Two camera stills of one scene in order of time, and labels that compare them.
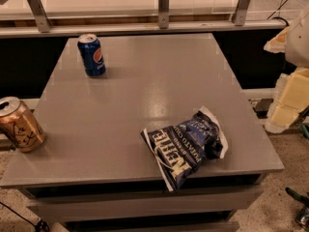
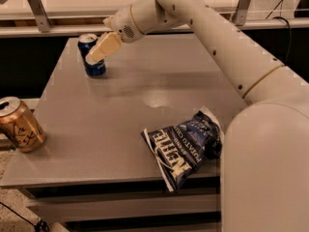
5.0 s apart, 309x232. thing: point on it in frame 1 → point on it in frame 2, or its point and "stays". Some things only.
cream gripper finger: (291, 100) → (106, 43)
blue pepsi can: (92, 54) stays
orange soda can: (20, 126) stays
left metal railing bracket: (39, 12) stays
